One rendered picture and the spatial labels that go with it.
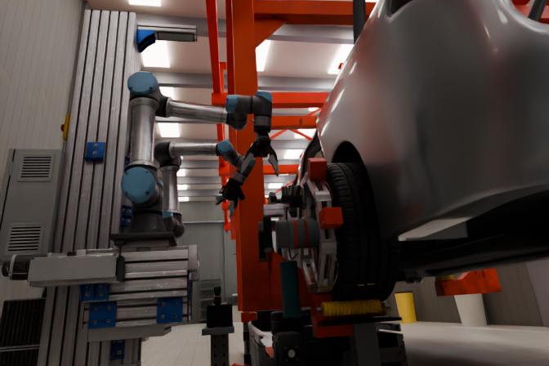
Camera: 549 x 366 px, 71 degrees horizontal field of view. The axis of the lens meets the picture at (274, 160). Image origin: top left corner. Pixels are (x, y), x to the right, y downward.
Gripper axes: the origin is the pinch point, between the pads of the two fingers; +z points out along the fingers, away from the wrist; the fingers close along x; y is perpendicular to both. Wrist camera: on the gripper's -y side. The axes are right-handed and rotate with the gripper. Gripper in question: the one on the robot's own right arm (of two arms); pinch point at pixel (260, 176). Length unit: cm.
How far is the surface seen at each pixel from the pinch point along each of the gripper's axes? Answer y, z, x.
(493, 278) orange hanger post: 231, 70, -309
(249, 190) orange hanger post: 84, 1, -8
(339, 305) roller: 4, 51, -37
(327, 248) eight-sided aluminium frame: -2.0, 27.5, -28.6
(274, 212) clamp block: 11.1, 13.9, -8.8
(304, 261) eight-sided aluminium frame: 45, 38, -33
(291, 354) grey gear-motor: 41, 82, -27
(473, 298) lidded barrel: 440, 133, -451
